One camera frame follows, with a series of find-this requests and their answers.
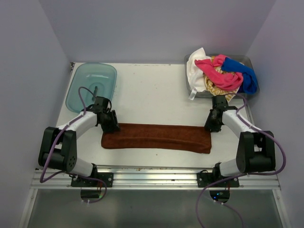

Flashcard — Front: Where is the teal translucent plastic bin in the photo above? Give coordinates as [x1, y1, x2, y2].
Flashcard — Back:
[66, 63, 117, 113]

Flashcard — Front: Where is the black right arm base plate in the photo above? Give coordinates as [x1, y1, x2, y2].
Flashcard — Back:
[196, 171, 240, 188]

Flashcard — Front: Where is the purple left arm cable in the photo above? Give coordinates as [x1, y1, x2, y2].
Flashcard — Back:
[39, 86, 109, 204]

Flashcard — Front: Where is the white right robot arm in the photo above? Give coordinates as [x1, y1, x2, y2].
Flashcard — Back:
[204, 95, 276, 187]

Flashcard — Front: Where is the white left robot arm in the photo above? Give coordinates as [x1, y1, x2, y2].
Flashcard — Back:
[38, 96, 120, 187]

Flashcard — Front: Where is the blue towel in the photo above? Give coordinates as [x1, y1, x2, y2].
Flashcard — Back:
[221, 57, 258, 95]

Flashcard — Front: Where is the metal tray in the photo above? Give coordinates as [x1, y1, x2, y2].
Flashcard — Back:
[184, 54, 259, 98]

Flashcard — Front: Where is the pink towel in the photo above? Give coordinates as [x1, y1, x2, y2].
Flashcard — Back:
[194, 55, 243, 91]

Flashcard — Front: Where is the brown microfiber towel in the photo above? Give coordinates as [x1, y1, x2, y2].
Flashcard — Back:
[101, 123, 212, 154]

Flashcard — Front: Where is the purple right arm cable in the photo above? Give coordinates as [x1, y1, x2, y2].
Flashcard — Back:
[196, 93, 287, 228]

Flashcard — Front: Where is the yellow striped towel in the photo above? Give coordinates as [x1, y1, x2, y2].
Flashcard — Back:
[203, 56, 240, 103]

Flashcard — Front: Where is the white towel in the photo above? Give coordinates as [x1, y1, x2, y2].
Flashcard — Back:
[186, 47, 211, 100]

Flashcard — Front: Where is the aluminium mounting rail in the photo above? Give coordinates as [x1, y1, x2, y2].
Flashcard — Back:
[30, 166, 281, 190]

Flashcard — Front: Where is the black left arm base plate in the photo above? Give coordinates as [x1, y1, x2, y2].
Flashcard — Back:
[71, 172, 114, 188]

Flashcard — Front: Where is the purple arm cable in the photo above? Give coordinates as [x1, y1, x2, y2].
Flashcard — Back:
[196, 93, 287, 228]
[39, 86, 109, 204]

